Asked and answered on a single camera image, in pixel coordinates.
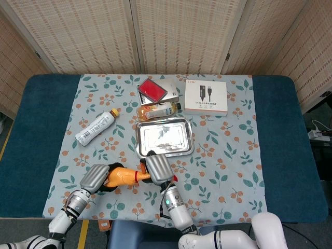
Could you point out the floral tablecloth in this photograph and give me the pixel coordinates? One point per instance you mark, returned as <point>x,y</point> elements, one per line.
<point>220,160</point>

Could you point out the orange rubber chicken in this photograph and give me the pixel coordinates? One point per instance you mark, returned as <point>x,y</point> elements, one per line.
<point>122,176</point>

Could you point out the metal screen hinge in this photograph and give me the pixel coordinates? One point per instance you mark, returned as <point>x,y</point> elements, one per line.
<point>227,56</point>
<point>38,54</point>

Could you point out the orange juice bottle, black cap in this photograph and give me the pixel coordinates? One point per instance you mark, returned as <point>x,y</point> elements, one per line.
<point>155,111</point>

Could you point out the red and black case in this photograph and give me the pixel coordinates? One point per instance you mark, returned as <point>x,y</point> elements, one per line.
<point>151,89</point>

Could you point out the stainless steel tray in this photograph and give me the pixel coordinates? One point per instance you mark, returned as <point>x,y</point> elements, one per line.
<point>166,135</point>

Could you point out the white-label bottle with yellow cap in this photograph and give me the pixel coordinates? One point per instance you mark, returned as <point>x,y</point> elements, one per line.
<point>93,128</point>

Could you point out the woven folding screen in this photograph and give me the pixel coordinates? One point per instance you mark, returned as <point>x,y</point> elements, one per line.
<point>90,33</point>

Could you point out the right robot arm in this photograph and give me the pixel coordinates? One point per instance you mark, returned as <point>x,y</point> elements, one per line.
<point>179,210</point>

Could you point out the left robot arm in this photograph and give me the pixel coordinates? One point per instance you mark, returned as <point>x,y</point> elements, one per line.
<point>75,203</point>

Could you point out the white power strip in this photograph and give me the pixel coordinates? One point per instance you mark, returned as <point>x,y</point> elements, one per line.
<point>320,134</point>

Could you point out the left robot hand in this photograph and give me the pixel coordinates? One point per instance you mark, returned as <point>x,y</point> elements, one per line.
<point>93,179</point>

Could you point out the blue chair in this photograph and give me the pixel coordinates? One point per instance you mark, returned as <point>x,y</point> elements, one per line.
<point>145,236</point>

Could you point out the small orange device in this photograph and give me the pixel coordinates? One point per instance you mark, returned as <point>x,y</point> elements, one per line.
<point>103,225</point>

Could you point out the grey cardboard box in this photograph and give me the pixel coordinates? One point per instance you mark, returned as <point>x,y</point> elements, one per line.
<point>171,87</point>

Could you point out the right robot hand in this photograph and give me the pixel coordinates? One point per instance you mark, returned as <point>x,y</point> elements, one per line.
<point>159,168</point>

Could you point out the teal table cover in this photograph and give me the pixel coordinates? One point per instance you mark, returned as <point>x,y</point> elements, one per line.
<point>285,145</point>

